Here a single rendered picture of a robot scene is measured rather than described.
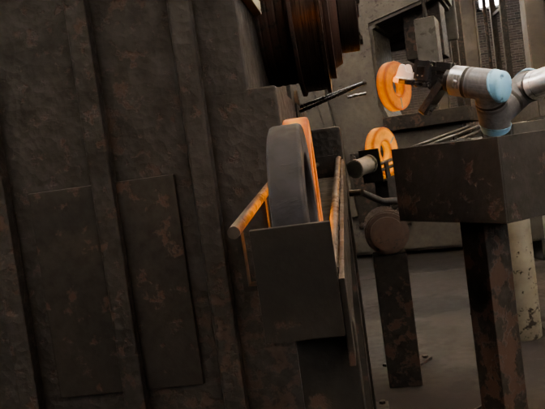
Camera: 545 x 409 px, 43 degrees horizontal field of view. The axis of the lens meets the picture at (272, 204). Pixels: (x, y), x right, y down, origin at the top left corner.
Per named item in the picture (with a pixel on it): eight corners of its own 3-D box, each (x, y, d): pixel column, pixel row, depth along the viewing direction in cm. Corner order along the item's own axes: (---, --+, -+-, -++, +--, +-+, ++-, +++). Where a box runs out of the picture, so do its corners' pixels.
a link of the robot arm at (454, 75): (470, 96, 208) (456, 97, 201) (456, 95, 211) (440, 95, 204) (475, 66, 206) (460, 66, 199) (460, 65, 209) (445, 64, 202)
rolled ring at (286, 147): (304, 115, 79) (276, 119, 79) (294, 134, 61) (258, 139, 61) (326, 269, 82) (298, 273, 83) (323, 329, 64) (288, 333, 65)
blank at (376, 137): (379, 185, 226) (388, 184, 224) (358, 149, 219) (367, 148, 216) (395, 153, 235) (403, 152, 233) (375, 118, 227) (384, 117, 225)
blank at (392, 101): (372, 64, 215) (381, 62, 212) (398, 62, 226) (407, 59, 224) (380, 114, 216) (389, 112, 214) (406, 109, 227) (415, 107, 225)
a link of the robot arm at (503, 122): (523, 121, 210) (518, 89, 201) (499, 144, 207) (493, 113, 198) (498, 112, 216) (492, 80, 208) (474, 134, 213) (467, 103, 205)
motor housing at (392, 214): (384, 393, 205) (362, 214, 201) (381, 368, 227) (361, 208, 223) (429, 388, 203) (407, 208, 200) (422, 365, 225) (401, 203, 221)
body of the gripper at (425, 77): (424, 59, 216) (460, 63, 208) (421, 88, 218) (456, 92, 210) (412, 59, 210) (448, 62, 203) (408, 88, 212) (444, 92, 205)
